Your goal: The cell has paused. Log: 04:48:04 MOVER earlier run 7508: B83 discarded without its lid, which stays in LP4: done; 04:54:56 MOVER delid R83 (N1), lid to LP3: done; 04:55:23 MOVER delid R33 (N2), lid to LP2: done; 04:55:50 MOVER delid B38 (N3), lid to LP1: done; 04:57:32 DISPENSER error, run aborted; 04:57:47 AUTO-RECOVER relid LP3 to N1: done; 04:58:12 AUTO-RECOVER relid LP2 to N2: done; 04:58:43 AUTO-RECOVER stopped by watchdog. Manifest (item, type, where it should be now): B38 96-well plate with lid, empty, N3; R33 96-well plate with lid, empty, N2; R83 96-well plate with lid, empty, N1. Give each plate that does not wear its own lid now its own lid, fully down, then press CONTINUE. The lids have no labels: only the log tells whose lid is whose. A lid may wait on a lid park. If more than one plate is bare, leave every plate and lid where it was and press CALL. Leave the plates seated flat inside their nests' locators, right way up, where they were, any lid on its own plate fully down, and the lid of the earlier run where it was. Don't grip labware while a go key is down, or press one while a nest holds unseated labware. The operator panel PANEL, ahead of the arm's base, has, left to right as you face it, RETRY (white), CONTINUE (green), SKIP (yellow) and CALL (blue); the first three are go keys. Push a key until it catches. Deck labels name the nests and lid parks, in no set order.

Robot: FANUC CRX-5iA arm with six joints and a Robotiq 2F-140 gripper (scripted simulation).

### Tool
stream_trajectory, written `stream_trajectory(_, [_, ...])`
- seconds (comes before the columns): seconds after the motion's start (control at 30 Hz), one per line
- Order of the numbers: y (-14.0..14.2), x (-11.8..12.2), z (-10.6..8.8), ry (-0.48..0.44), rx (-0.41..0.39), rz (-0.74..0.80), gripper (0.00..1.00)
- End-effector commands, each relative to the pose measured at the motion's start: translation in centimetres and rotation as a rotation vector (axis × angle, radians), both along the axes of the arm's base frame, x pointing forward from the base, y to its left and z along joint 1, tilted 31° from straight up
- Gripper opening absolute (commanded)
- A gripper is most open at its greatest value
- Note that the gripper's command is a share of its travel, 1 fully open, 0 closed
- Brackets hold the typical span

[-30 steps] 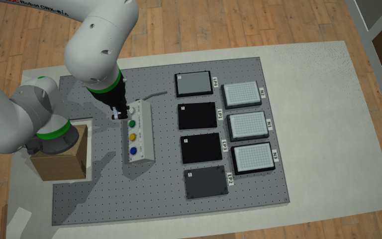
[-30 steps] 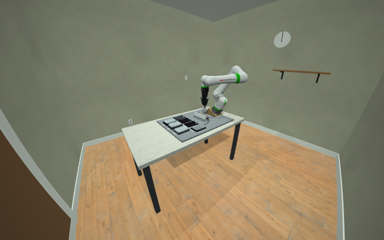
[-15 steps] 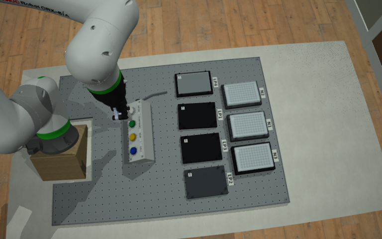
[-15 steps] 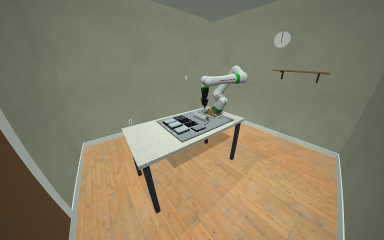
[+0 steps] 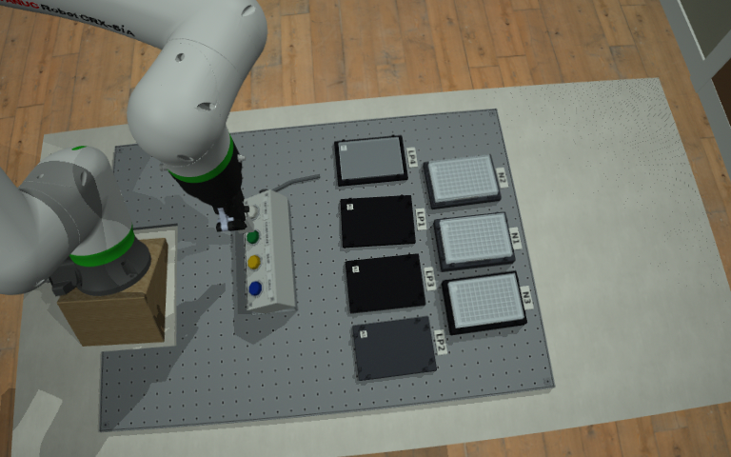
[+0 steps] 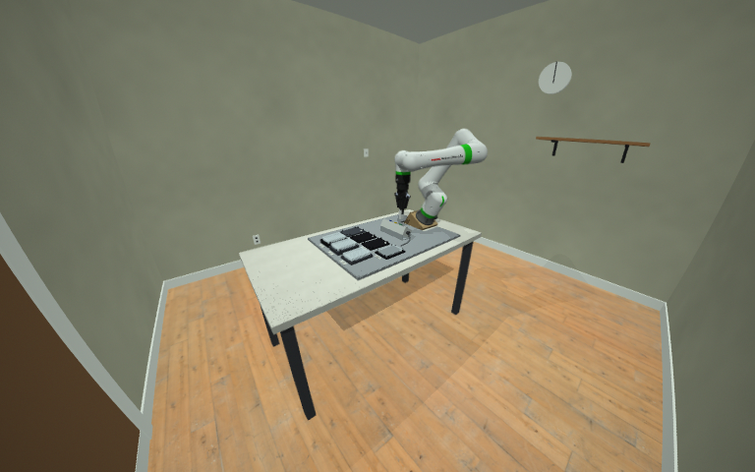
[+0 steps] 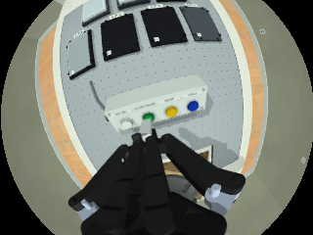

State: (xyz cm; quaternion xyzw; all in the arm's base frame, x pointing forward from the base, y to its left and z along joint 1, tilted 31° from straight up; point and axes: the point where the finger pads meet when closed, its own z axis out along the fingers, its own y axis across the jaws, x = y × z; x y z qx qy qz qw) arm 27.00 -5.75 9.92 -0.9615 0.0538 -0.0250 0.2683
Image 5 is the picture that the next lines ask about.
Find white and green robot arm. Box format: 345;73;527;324
0;0;267;296

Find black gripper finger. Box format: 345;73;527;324
236;189;254;227
216;195;254;233

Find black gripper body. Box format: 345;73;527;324
198;172;243;215

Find white deck label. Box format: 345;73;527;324
416;209;426;230
509;228;522;249
521;286;534;310
496;168;509;189
406;148;418;168
434;329;447;355
424;267;436;290

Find grey control panel with four buttons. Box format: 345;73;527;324
243;174;321;315

